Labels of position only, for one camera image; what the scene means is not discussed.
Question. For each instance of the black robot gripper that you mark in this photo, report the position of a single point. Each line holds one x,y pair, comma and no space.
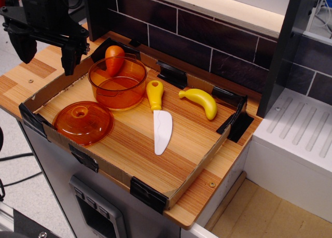
47,21

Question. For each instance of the yellow plastic toy banana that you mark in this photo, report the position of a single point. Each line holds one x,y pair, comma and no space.
203,99

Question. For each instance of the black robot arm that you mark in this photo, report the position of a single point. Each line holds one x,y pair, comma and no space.
47,21

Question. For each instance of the orange transparent plastic pot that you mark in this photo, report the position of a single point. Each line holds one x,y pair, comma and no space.
125,90

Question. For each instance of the orange transparent pot lid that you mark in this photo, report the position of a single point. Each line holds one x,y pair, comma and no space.
84,122

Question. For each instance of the cardboard fence with black tape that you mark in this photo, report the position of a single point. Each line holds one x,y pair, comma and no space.
200,153

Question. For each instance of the orange plastic toy carrot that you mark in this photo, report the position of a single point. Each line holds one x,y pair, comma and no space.
114,56

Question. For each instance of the grey toy oven front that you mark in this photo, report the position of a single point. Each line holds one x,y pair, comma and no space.
103,218

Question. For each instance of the white toy sink drainboard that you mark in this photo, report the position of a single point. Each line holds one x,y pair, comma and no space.
299,128

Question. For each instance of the yellow handled white toy knife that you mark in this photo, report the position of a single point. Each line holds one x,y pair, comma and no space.
163,121

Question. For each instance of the black vertical cabinet post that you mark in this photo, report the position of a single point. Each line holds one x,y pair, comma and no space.
295,23

